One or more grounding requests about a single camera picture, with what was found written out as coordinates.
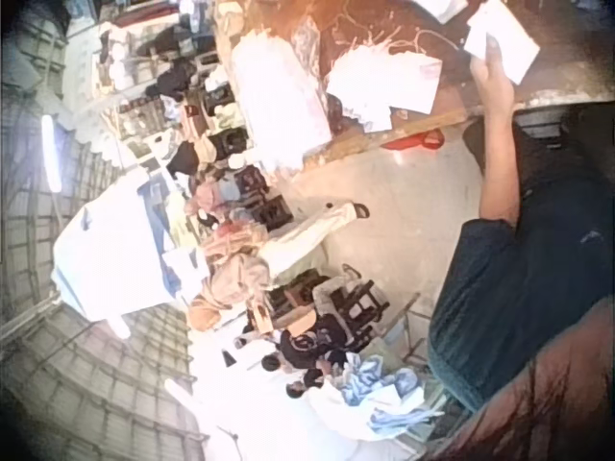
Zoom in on person's left hand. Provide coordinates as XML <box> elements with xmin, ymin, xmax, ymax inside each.
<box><xmin>468</xmin><ymin>35</ymin><xmax>519</xmax><ymax>115</ymax></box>

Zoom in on white paper sheet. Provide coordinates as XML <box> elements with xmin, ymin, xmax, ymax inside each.
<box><xmin>462</xmin><ymin>8</ymin><xmax>542</xmax><ymax>85</ymax></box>

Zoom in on white paper piece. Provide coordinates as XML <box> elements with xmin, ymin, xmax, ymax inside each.
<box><xmin>416</xmin><ymin>0</ymin><xmax>471</xmax><ymax>24</ymax></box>

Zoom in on stack of white paper sheets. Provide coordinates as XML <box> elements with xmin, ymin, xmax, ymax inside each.
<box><xmin>325</xmin><ymin>45</ymin><xmax>444</xmax><ymax>133</ymax></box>

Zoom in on long wooden ruler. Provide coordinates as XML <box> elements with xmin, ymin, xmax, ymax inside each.
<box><xmin>330</xmin><ymin>110</ymin><xmax>471</xmax><ymax>156</ymax></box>

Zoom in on white fabric pile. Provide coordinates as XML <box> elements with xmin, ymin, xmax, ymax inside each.
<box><xmin>231</xmin><ymin>32</ymin><xmax>333</xmax><ymax>167</ymax></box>

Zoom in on dark stools cluster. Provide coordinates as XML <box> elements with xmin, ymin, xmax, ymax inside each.
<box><xmin>266</xmin><ymin>268</ymin><xmax>391</xmax><ymax>354</ymax></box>

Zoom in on cluttered shelves with goods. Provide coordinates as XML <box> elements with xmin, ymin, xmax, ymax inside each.
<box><xmin>93</xmin><ymin>18</ymin><xmax>294</xmax><ymax>231</ymax></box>

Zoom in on heap of blue white cloth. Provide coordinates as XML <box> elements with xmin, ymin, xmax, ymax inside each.
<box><xmin>307</xmin><ymin>353</ymin><xmax>448</xmax><ymax>441</ymax></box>

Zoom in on large white cloth sheet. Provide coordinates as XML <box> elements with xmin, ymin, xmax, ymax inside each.
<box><xmin>51</xmin><ymin>180</ymin><xmax>213</xmax><ymax>337</ymax></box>

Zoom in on fluorescent tube lamp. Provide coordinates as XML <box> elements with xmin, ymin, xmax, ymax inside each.
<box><xmin>39</xmin><ymin>113</ymin><xmax>63</xmax><ymax>193</ymax></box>

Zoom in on red handled scissors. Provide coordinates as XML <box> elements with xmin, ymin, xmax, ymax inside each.
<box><xmin>383</xmin><ymin>129</ymin><xmax>446</xmax><ymax>152</ymax></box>

